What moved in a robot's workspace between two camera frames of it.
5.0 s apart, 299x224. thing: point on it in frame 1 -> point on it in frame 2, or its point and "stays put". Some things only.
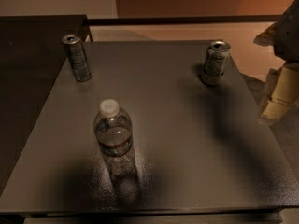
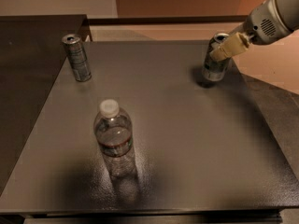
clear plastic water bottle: x=113 y=134 stays put
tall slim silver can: x=77 y=53 stays put
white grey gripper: x=289 y=36 -> x=261 y=26
